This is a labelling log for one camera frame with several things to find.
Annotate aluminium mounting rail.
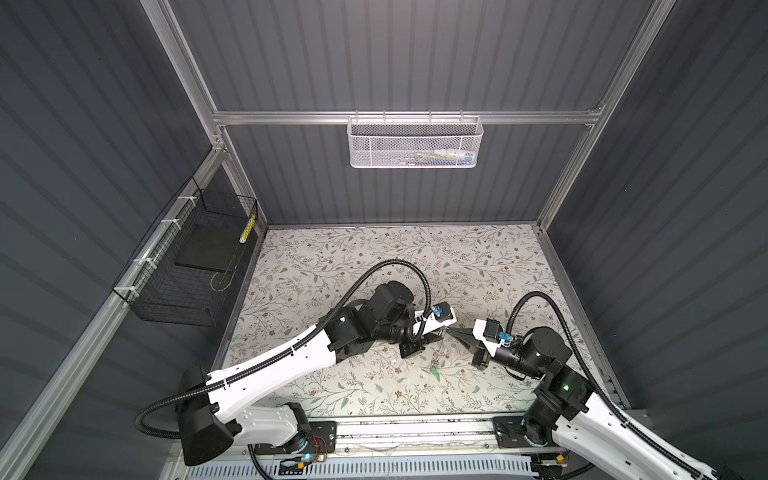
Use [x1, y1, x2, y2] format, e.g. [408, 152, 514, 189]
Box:
[173, 413, 655, 457]

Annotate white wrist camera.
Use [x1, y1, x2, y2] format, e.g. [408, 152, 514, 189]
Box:
[472, 319, 512, 357]
[413, 302, 457, 336]

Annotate black wire basket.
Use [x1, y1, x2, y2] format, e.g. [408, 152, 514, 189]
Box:
[113, 179, 259, 327]

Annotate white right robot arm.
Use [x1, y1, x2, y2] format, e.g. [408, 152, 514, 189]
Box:
[448, 320, 726, 479]

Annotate white vented strip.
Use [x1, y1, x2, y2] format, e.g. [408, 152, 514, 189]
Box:
[182, 457, 538, 480]

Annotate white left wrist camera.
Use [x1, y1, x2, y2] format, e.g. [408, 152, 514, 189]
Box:
[413, 302, 457, 336]

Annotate green key tag with key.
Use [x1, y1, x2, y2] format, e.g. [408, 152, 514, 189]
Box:
[429, 334, 444, 376]

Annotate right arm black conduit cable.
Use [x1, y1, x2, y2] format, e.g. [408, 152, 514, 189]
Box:
[505, 290, 721, 480]

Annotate white wire mesh basket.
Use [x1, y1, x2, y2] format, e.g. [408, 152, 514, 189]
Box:
[346, 114, 484, 170]

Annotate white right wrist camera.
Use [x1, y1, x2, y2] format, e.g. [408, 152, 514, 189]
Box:
[472, 319, 512, 357]

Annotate items in white basket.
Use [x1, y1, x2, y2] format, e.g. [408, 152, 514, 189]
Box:
[392, 148, 477, 167]

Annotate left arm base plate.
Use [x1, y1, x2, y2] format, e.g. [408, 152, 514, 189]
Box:
[254, 421, 338, 455]

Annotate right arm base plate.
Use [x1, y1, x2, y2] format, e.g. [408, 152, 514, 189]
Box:
[491, 415, 558, 449]

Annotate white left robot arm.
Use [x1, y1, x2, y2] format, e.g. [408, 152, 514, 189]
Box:
[174, 281, 456, 466]

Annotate black pad in basket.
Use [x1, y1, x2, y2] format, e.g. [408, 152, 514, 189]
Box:
[174, 224, 242, 273]

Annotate yellow marker in basket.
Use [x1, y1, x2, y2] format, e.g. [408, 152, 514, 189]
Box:
[239, 215, 256, 244]

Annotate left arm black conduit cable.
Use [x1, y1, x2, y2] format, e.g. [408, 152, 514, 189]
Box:
[134, 259, 433, 440]

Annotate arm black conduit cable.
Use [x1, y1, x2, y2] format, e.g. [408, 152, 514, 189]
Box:
[505, 290, 721, 480]
[134, 259, 433, 440]

